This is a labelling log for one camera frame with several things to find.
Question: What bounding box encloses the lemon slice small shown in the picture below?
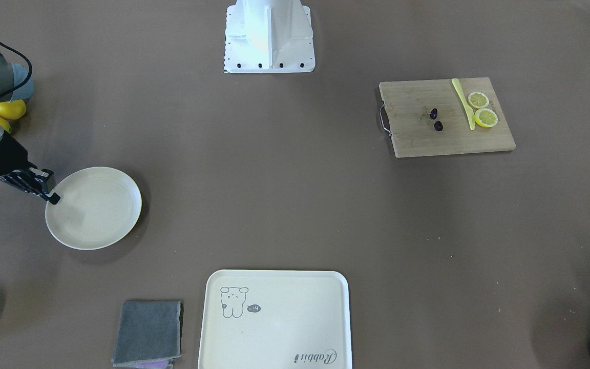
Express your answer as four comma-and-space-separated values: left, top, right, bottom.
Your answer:
467, 91, 490, 110

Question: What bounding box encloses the cream rabbit tray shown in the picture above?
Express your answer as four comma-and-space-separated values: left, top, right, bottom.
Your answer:
198, 270, 353, 368

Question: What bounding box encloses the yellow plastic knife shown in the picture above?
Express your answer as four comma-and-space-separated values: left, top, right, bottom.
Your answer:
450, 78, 476, 131

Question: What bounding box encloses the yellow lemon outer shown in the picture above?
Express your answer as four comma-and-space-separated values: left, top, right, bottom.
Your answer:
0, 117, 13, 135

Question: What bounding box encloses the wooden cutting board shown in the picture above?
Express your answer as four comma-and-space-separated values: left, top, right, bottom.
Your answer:
378, 77, 517, 158

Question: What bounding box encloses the lemon slice large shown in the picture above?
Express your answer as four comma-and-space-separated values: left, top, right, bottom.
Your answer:
473, 108, 499, 128

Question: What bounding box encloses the cream round plate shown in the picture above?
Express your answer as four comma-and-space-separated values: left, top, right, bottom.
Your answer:
45, 167, 141, 251

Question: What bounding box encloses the yellow lemon near lime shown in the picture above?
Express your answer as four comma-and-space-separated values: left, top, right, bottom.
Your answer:
0, 99, 27, 120

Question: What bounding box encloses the grey folded cloth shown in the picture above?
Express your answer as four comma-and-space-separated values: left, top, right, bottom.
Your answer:
112, 300, 183, 368

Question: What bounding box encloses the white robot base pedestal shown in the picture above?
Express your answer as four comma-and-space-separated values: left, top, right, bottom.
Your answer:
223, 1, 316, 73

